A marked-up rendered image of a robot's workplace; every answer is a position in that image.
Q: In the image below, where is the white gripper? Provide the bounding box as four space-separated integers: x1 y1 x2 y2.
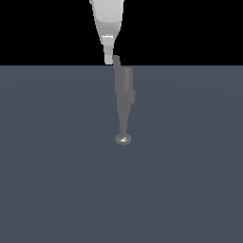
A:
94 18 123 65

